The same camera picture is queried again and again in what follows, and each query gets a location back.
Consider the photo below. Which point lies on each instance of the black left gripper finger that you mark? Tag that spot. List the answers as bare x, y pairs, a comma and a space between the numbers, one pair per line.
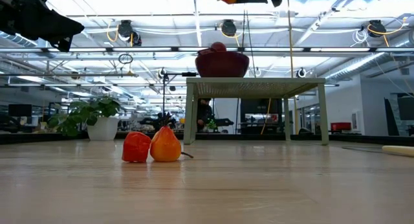
51, 25

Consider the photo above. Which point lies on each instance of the dark red pomegranate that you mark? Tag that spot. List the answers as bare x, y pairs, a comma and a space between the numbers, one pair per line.
218, 46

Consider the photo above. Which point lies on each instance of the purple plastic colander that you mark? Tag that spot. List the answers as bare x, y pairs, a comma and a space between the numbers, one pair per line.
223, 65

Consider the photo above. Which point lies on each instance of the small red fruit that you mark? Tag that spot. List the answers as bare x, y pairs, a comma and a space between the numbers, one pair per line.
136, 148

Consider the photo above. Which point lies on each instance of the orange pear-shaped fruit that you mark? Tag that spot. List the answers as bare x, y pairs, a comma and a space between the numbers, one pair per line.
165, 146

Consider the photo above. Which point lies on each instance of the black idle robot arm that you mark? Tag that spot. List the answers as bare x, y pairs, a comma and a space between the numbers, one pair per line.
223, 122
160, 122

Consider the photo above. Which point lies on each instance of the black monitor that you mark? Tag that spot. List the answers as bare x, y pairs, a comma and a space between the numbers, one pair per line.
19, 110

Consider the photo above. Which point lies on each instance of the green perforated metal shelf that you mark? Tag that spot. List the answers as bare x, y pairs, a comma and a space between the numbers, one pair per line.
252, 88

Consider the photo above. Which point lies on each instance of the black cabinet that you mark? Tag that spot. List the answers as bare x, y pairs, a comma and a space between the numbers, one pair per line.
260, 107

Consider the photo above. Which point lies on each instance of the green plant in white pot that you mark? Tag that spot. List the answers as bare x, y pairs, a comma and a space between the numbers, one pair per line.
103, 128

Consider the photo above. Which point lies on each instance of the person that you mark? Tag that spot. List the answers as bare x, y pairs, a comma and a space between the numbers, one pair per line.
204, 112

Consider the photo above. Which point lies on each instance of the red box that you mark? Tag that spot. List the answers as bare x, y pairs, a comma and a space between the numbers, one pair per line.
340, 126

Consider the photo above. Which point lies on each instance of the black aluminium rig frame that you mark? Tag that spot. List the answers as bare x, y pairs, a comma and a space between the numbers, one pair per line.
32, 138

